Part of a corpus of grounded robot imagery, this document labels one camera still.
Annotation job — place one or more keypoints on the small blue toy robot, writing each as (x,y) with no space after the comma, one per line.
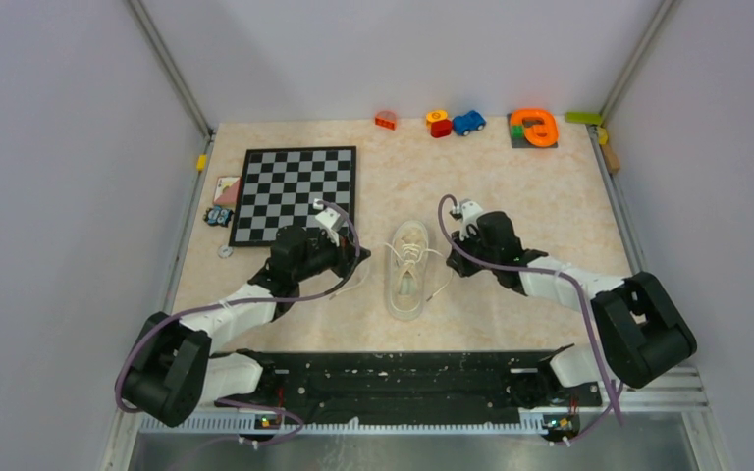
(218,216)

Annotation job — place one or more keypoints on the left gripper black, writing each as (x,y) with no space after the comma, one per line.
(344,254)

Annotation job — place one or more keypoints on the yellow clip rail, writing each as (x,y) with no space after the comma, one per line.
(603,136)
(201,163)

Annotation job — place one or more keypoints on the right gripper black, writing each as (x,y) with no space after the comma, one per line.
(460,267)

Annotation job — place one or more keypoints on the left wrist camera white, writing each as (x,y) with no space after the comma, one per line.
(330,219)

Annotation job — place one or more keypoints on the orange toy block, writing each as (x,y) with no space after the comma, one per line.
(386,119)

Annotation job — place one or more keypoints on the orange marble track toy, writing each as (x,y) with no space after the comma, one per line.
(533,128)

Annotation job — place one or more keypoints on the beige lace sneaker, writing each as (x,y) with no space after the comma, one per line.
(410,230)

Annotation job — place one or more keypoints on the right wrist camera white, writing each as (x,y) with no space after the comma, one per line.
(467,213)

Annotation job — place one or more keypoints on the small round silver disc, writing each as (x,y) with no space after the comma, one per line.
(225,251)

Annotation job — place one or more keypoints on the wooden block right rail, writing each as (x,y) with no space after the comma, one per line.
(611,158)

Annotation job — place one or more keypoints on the blue toy car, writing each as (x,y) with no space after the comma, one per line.
(469,122)

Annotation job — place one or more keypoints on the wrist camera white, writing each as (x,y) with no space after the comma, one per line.
(330,219)
(467,213)

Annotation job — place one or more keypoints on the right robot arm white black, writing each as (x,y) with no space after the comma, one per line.
(636,331)

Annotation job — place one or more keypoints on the black white chessboard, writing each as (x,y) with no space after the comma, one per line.
(279,186)

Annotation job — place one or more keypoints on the red toy block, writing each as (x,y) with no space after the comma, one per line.
(441,128)

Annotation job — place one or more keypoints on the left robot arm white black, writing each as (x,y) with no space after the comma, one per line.
(173,367)

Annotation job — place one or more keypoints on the white cable duct strip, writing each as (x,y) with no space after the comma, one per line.
(247,424)

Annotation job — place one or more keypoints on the yellow clip right rail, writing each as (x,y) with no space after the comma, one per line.
(603,136)

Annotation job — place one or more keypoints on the green block on rail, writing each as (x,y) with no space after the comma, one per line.
(584,118)

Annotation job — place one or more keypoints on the yellow clip left rail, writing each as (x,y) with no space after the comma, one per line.
(201,163)

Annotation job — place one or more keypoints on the pink tangram card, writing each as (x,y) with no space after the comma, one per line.
(227,191)

